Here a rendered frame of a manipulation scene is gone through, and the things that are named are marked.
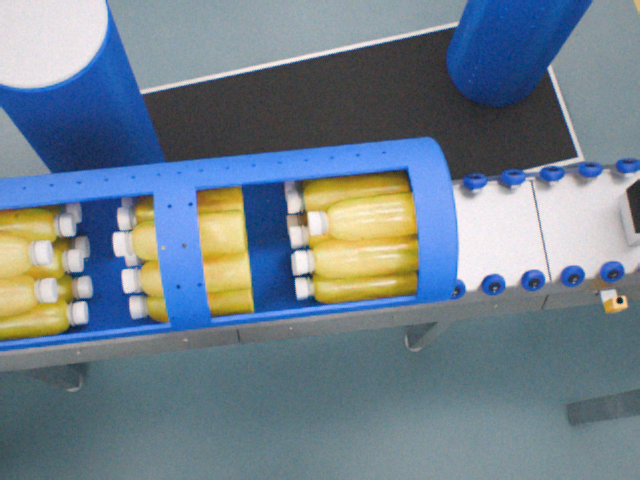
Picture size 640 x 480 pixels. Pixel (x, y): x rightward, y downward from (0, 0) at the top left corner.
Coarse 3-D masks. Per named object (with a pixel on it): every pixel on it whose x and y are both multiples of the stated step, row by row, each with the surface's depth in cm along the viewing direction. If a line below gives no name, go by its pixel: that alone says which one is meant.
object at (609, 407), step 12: (612, 396) 219; (624, 396) 212; (636, 396) 205; (576, 408) 246; (588, 408) 237; (600, 408) 228; (612, 408) 220; (624, 408) 213; (636, 408) 206; (576, 420) 247; (588, 420) 238; (600, 420) 229
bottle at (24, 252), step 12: (0, 240) 137; (12, 240) 138; (24, 240) 139; (0, 252) 136; (12, 252) 137; (24, 252) 138; (0, 264) 136; (12, 264) 137; (24, 264) 138; (36, 264) 139; (0, 276) 138; (12, 276) 139
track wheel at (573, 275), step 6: (564, 270) 162; (570, 270) 162; (576, 270) 162; (582, 270) 162; (564, 276) 162; (570, 276) 162; (576, 276) 163; (582, 276) 163; (564, 282) 163; (570, 282) 163; (576, 282) 163
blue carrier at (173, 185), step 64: (0, 192) 138; (64, 192) 137; (128, 192) 137; (192, 192) 137; (256, 192) 160; (448, 192) 138; (192, 256) 134; (256, 256) 162; (448, 256) 139; (128, 320) 154; (192, 320) 141; (256, 320) 145
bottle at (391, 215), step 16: (336, 208) 141; (352, 208) 141; (368, 208) 141; (384, 208) 141; (400, 208) 141; (336, 224) 141; (352, 224) 140; (368, 224) 140; (384, 224) 141; (400, 224) 141; (416, 224) 141; (352, 240) 143
